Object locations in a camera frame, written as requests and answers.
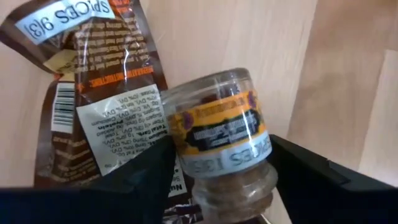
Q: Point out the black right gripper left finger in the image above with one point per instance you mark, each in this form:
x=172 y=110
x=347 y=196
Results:
x=93 y=205

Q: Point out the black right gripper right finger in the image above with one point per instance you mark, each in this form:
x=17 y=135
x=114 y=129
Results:
x=326 y=199

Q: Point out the brown spice packet marked 9 3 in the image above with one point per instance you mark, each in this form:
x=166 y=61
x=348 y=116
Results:
x=124 y=62

